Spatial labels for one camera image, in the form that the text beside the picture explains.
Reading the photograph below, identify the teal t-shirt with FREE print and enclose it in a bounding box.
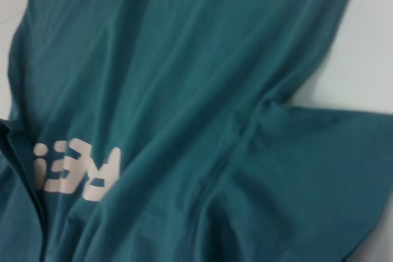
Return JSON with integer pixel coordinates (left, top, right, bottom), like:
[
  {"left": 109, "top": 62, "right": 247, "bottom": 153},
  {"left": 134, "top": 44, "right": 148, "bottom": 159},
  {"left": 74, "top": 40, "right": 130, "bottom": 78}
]
[{"left": 0, "top": 0, "right": 393, "bottom": 262}]

